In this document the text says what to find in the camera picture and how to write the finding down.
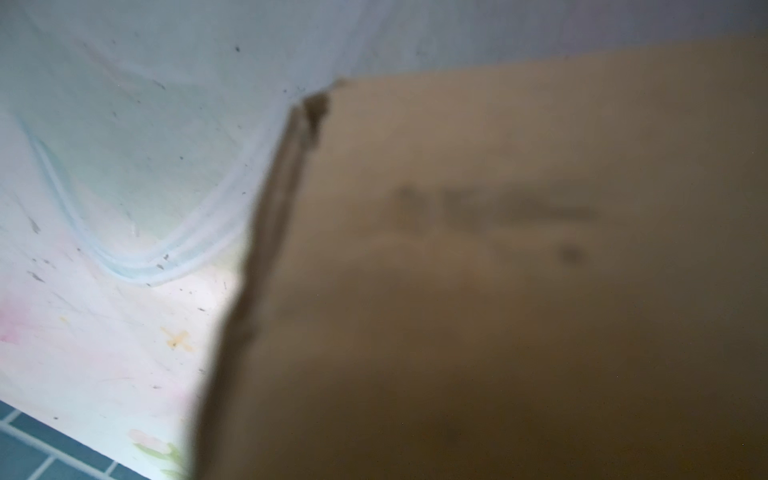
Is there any brown cardboard box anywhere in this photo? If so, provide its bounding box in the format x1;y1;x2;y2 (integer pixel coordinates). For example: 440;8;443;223
190;34;767;479

